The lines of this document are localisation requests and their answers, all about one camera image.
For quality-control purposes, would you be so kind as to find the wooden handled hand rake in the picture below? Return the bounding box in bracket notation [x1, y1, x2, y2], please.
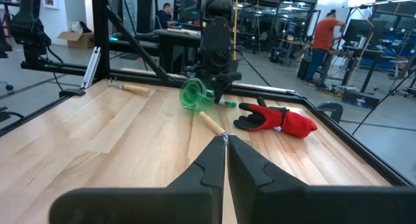
[105, 78, 151, 95]

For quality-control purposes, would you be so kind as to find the wooden handled metal trowel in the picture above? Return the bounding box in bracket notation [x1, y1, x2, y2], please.
[198, 110, 231, 143]

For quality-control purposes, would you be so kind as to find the cardboard box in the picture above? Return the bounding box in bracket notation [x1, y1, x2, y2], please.
[57, 31, 96, 50]

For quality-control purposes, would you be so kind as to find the black frame bracket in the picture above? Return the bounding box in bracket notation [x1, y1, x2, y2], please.
[317, 101, 344, 124]

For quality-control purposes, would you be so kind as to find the person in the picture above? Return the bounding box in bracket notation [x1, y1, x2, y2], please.
[304, 8, 346, 86]
[155, 2, 179, 31]

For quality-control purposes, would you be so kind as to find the black desk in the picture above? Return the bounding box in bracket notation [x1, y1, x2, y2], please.
[109, 28, 202, 74]

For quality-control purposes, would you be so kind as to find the black computer monitor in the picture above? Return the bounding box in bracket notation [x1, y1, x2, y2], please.
[343, 18, 374, 47]

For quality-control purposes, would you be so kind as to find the black aluminium table frame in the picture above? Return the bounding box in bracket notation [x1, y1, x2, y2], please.
[0, 0, 416, 188]

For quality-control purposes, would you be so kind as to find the red and black gardening glove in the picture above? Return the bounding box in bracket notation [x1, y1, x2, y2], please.
[233, 96, 319, 139]

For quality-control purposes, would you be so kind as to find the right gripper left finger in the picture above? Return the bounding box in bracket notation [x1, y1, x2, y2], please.
[48, 136, 226, 224]

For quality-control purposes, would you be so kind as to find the silver aluminium extrusion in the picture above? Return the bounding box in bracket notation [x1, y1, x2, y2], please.
[80, 47, 102, 89]

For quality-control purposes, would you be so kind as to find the black floor box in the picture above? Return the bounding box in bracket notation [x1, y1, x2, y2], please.
[341, 89, 381, 110]

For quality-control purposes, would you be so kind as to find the green plastic spray bottle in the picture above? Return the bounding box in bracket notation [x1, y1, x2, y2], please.
[179, 77, 238, 114]

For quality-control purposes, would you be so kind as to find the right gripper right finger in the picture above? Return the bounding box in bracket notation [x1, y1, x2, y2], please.
[227, 135, 416, 224]

